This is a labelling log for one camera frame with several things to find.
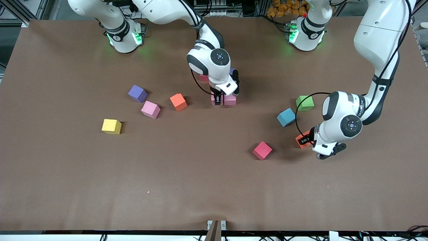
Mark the grey electronics unit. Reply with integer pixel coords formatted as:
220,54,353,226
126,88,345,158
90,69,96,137
201,0,234,17

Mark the aluminium frame profile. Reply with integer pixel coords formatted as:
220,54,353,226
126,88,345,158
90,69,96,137
411,0,428,24
3,0,50,27

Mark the black camera cable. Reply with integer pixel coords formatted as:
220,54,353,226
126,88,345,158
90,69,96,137
190,69,214,96
295,92,332,145

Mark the yellow foam cube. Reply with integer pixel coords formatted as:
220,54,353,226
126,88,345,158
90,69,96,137
102,119,122,135

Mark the metal clamp bracket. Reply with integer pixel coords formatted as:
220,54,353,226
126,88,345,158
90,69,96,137
205,220,226,241

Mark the orange foam cube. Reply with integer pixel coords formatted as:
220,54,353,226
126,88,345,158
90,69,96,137
295,131,312,150
170,93,188,112

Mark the green foam cube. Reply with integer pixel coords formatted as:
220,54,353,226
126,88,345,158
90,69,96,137
296,95,315,111

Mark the orange snack bag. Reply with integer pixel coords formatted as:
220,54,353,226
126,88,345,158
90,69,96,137
266,0,310,18

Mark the blue foam cube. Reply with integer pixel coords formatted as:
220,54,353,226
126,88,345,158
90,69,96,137
277,108,298,127

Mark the brown paper table cover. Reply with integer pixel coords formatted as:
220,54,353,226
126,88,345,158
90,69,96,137
0,15,428,232

